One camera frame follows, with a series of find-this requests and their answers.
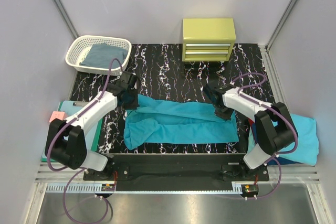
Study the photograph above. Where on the folded grey-blue t shirt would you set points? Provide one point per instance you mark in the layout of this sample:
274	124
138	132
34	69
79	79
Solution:
101	55

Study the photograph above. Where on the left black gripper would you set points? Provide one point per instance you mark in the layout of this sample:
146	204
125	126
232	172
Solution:
131	100

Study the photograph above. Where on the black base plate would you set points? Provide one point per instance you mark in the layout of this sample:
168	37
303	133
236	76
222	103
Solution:
174	173

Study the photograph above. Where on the teal t shirt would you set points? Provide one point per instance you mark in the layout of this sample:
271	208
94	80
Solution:
169	122

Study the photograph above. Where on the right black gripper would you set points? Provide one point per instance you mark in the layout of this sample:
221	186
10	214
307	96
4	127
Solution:
226	116

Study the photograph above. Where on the pink cube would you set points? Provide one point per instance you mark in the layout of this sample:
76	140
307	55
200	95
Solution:
61	115

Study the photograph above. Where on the yellow-green drawer cabinet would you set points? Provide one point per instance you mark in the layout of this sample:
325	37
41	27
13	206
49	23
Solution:
208	39

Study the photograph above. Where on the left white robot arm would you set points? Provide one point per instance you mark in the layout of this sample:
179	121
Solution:
66	139

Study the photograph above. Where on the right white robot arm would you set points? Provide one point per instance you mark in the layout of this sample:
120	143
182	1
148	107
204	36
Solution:
275	129

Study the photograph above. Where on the dark blue t shirt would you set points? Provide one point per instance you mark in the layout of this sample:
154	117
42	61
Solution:
281	161

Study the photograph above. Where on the green cutting mat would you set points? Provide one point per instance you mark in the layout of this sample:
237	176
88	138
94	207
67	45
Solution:
95	140

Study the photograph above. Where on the light blue t shirt pile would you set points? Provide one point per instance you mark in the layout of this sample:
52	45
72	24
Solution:
308	143

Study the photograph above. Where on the white plastic laundry basket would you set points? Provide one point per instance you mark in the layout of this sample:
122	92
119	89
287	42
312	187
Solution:
81	47

